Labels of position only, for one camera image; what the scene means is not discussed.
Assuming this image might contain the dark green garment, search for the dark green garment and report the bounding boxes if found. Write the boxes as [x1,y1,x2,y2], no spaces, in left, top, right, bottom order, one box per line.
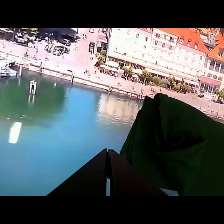
[119,92,224,197]

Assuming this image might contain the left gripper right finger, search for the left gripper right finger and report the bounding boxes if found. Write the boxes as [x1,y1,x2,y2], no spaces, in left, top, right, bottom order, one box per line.
[107,149,168,197]

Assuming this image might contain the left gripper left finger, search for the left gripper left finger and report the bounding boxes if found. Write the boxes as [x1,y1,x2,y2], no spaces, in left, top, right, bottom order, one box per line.
[47,148,109,197]

